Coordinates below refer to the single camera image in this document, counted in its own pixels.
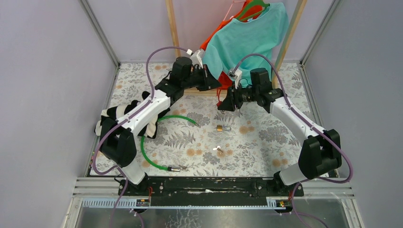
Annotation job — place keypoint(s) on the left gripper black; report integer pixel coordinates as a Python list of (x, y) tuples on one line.
[(208, 81)]

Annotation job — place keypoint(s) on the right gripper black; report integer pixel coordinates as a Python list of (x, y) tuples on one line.
[(228, 103)]

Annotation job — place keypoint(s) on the red cable lock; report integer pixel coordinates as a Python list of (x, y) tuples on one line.
[(219, 90)]

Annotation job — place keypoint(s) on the brass padlock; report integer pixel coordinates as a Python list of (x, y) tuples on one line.
[(223, 128)]

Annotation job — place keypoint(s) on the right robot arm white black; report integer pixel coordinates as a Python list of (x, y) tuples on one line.
[(319, 153)]

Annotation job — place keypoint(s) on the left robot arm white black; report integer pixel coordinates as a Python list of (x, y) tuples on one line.
[(117, 135)]

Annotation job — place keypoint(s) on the floral table mat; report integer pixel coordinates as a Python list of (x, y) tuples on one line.
[(258, 144)]

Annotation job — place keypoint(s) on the teal t-shirt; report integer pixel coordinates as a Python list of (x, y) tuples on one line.
[(238, 39)]

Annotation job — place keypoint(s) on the orange garment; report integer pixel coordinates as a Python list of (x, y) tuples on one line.
[(223, 78)]

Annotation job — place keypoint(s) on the pink hanger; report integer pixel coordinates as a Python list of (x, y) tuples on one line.
[(234, 8)]

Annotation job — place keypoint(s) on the green hanger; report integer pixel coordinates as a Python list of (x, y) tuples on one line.
[(250, 6)]

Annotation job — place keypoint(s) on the black white striped cloth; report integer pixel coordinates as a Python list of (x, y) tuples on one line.
[(116, 111)]

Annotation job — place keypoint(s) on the wooden clothes rack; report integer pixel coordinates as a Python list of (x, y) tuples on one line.
[(284, 47)]

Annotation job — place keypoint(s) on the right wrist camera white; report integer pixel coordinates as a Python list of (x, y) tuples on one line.
[(236, 76)]

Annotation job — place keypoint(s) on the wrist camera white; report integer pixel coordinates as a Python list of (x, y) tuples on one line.
[(196, 56), (236, 76)]

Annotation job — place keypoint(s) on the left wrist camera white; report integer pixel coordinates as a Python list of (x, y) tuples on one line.
[(196, 56)]

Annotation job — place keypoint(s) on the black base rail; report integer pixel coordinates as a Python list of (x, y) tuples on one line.
[(208, 191)]

